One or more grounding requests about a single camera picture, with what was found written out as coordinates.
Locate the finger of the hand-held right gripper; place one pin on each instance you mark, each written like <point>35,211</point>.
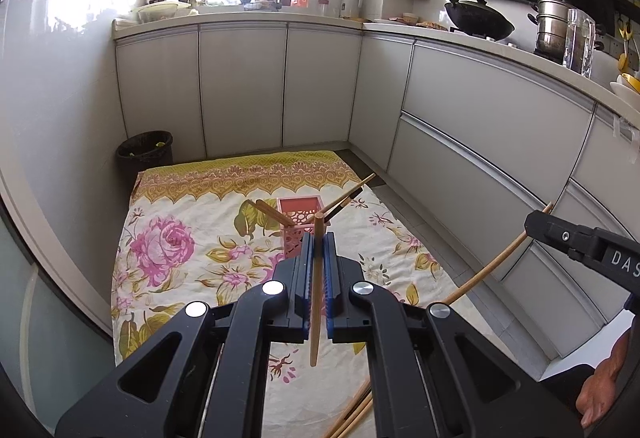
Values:
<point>560,235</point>

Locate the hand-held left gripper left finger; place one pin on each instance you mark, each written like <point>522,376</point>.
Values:
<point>306,278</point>

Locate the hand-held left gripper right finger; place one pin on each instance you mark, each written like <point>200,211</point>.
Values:
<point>328,278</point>

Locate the pink perforated utensil holder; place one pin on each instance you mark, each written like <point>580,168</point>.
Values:
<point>292,243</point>

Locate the single wooden chopstick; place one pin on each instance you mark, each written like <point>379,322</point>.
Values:
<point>316,353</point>
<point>347,202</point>
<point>490,268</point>
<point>272,213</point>
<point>355,188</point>

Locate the pile of wooden chopsticks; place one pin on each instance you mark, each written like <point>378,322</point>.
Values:
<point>350,415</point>

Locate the person's right hand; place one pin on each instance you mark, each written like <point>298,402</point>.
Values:
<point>602,383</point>

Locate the floral printed blanket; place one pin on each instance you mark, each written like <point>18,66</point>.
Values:
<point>200,278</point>

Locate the brown floor mat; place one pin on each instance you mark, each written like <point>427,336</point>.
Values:
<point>367,171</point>

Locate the clear plastic cabinet hook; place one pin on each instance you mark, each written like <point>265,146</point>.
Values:
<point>625,127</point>

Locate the white plate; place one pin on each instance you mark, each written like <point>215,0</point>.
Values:
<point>625,96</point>

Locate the yellow bowl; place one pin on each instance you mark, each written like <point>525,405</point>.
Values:
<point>631,82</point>

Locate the clear glass pitcher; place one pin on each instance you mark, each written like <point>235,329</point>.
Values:
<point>580,43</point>

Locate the black woven trash bin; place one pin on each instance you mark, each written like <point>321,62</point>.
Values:
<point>145,153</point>

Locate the white kitchen base cabinet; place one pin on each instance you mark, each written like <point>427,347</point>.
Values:
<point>240,83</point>

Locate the stainless steel steamer pot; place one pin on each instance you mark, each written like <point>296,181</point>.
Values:
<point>550,26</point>

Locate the black wok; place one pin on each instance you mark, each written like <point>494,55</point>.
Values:
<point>480,18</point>

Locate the small jar red lid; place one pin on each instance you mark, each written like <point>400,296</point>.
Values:
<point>324,8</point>

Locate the white thermos jug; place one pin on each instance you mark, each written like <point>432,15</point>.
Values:
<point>351,3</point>

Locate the pale green basin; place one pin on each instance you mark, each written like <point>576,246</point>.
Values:
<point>160,11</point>

